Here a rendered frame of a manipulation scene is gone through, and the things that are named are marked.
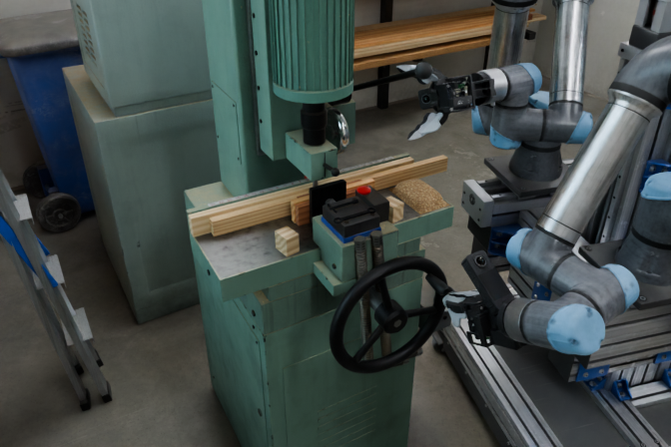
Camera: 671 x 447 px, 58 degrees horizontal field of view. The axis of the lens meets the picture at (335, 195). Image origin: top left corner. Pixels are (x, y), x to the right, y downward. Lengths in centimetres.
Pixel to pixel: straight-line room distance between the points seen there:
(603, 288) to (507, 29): 81
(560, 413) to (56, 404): 165
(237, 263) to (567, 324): 67
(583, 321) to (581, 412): 106
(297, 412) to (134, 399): 84
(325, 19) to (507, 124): 50
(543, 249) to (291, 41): 62
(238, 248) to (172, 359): 113
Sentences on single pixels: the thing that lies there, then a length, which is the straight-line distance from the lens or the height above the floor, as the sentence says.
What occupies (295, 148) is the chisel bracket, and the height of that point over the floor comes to 105.
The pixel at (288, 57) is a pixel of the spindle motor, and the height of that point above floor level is 129.
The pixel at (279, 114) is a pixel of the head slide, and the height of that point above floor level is 112.
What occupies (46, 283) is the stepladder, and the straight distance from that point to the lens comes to 200.
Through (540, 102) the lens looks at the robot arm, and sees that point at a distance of 178.
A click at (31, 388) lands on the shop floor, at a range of 249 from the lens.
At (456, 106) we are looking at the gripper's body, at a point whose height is 120.
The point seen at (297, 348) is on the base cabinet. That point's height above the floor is 63.
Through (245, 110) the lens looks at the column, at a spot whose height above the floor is 110.
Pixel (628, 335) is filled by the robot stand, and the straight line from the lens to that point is 159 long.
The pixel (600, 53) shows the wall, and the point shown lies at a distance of 497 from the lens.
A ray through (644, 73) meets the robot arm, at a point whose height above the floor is 134.
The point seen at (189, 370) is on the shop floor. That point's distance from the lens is 236.
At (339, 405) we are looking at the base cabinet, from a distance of 170.
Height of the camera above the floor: 167
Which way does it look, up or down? 30 degrees down
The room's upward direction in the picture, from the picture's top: straight up
